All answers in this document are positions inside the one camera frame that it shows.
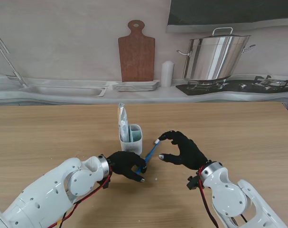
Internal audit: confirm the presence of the white cylindrical bottle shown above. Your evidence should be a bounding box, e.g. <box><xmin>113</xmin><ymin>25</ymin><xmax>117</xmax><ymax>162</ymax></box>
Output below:
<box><xmin>161</xmin><ymin>60</ymin><xmax>175</xmax><ymax>87</ymax></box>

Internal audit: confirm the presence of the large stainless steel pot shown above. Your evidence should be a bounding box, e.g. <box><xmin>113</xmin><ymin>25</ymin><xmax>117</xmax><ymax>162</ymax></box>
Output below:
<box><xmin>176</xmin><ymin>27</ymin><xmax>256</xmax><ymax>83</ymax></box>

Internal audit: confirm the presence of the stack of white plates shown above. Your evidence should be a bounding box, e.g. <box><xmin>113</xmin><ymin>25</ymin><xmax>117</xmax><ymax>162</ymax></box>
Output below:
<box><xmin>112</xmin><ymin>80</ymin><xmax>160</xmax><ymax>92</ymax></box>

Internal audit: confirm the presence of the black gas stove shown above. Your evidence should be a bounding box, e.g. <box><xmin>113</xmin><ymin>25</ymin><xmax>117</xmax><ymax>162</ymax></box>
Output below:
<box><xmin>176</xmin><ymin>75</ymin><xmax>288</xmax><ymax>96</ymax></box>

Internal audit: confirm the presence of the blue toothbrush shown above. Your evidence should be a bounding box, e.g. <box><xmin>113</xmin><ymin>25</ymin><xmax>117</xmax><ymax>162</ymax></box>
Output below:
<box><xmin>136</xmin><ymin>139</ymin><xmax>161</xmax><ymax>175</ymax></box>

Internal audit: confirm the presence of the white divided toothbrush holder cup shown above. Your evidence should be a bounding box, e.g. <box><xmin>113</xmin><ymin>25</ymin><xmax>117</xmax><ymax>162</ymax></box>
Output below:
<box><xmin>119</xmin><ymin>124</ymin><xmax>143</xmax><ymax>156</ymax></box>

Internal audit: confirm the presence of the red black arm cable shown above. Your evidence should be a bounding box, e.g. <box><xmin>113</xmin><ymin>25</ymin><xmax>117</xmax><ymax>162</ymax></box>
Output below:
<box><xmin>47</xmin><ymin>166</ymin><xmax>113</xmax><ymax>228</ymax></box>
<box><xmin>197</xmin><ymin>167</ymin><xmax>220</xmax><ymax>228</ymax></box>

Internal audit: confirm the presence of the silver toothpaste tube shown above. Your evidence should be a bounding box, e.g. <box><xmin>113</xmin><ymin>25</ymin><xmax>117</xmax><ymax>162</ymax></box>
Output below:
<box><xmin>117</xmin><ymin>102</ymin><xmax>130</xmax><ymax>143</ymax></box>

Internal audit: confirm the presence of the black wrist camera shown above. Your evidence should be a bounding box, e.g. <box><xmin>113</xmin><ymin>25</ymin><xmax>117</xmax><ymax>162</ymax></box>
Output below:
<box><xmin>97</xmin><ymin>177</ymin><xmax>111</xmax><ymax>190</ymax></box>
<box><xmin>186</xmin><ymin>175</ymin><xmax>201</xmax><ymax>190</ymax></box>

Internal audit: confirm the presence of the dark range hood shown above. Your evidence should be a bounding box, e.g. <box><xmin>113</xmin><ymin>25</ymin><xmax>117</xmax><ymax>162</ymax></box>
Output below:
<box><xmin>166</xmin><ymin>0</ymin><xmax>288</xmax><ymax>33</ymax></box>

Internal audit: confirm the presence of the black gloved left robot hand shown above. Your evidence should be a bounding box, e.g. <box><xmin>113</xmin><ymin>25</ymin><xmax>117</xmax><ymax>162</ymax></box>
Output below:
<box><xmin>107</xmin><ymin>151</ymin><xmax>148</xmax><ymax>183</ymax></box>

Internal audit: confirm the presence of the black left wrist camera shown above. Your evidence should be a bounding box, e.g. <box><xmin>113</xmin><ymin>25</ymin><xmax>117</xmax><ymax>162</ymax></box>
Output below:
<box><xmin>97</xmin><ymin>177</ymin><xmax>111</xmax><ymax>190</ymax></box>

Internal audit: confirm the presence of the red black left arm cable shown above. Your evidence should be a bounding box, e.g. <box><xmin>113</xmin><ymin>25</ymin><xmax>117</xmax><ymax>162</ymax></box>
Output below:
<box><xmin>47</xmin><ymin>166</ymin><xmax>113</xmax><ymax>228</ymax></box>

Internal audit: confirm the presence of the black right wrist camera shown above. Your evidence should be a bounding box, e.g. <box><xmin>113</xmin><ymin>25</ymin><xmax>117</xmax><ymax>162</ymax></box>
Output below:
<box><xmin>186</xmin><ymin>175</ymin><xmax>201</xmax><ymax>190</ymax></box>

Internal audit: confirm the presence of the chrome kitchen faucet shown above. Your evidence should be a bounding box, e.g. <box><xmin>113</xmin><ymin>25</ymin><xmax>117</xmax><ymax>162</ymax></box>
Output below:
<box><xmin>0</xmin><ymin>32</ymin><xmax>28</xmax><ymax>88</ymax></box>

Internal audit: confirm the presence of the stainless steel sink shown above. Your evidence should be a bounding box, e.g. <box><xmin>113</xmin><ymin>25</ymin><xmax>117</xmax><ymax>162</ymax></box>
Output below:
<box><xmin>27</xmin><ymin>79</ymin><xmax>109</xmax><ymax>98</ymax></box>

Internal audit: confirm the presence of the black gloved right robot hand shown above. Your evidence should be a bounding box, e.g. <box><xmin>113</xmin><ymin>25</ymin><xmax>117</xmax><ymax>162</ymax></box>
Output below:
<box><xmin>157</xmin><ymin>130</ymin><xmax>210</xmax><ymax>171</ymax></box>

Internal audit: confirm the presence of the brown wooden cutting board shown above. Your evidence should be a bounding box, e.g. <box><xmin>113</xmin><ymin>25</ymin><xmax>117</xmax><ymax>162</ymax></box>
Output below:
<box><xmin>118</xmin><ymin>19</ymin><xmax>156</xmax><ymax>83</ymax></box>

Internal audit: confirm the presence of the red black right arm cable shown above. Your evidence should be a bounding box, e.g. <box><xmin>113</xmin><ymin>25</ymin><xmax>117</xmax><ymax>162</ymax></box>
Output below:
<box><xmin>197</xmin><ymin>167</ymin><xmax>220</xmax><ymax>228</ymax></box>

